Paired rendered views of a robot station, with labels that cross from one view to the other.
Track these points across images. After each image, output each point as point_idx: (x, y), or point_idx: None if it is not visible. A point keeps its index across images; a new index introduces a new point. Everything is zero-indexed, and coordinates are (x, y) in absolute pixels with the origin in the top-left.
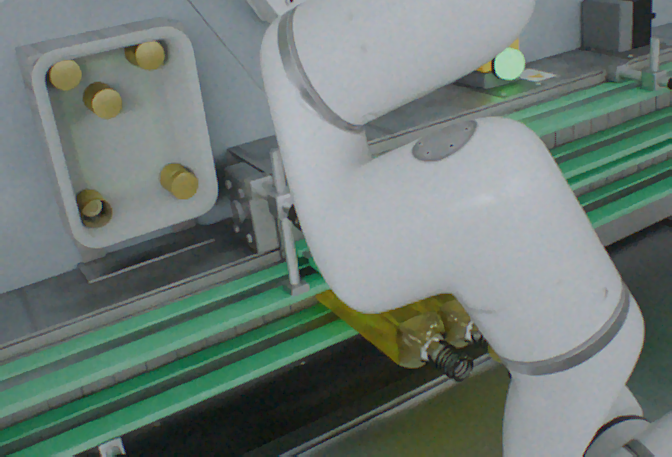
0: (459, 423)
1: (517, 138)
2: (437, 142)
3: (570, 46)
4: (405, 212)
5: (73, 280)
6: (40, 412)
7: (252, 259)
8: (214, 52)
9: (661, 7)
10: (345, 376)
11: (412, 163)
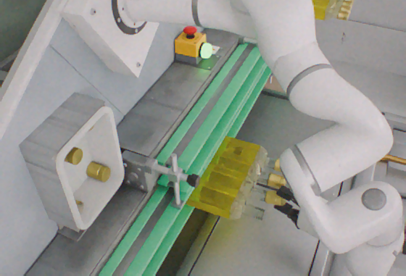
0: (243, 226)
1: (396, 194)
2: (373, 201)
3: None
4: (370, 227)
5: (65, 243)
6: None
7: (145, 195)
8: (95, 97)
9: None
10: None
11: (368, 211)
